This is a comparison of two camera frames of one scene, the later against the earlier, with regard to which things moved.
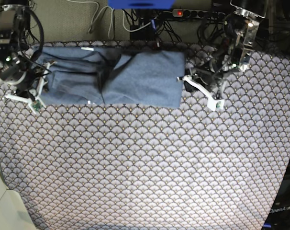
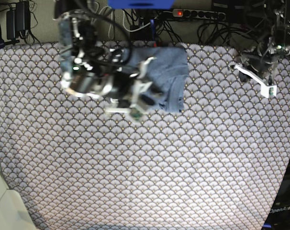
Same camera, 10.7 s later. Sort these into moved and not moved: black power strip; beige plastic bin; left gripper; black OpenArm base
Moved: left gripper
Not moved: black OpenArm base; black power strip; beige plastic bin
